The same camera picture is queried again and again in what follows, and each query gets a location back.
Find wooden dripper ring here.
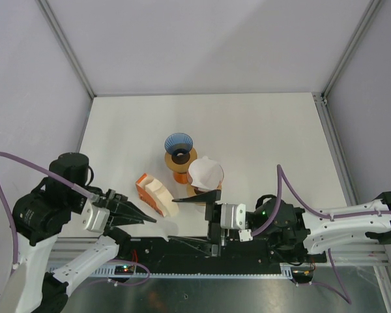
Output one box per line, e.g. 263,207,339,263
186,184,223,207
164,146,199,173

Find white paper coffee filter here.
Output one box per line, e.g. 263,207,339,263
187,156,224,191

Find coffee filter pack orange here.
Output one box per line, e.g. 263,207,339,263
136,173,179,217

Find orange glass carafe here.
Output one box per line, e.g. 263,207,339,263
173,172,192,185

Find blue glass dripper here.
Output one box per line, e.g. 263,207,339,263
164,132,193,155

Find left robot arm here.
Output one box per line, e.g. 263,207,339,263
0,153,150,312

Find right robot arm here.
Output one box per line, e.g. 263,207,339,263
168,190,391,265

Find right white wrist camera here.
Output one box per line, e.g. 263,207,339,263
220,203,253,242

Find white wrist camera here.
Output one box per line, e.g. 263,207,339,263
220,203,253,242
80,199,110,233

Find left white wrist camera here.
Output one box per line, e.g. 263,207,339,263
80,199,110,233

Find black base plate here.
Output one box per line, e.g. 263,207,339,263
115,237,327,269

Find grey cable duct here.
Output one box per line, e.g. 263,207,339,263
87,263,298,280

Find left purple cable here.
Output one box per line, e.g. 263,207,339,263
0,151,151,288

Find purple cable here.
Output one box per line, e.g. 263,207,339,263
247,164,391,305
0,151,151,288

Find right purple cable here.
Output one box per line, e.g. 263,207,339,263
247,164,391,305

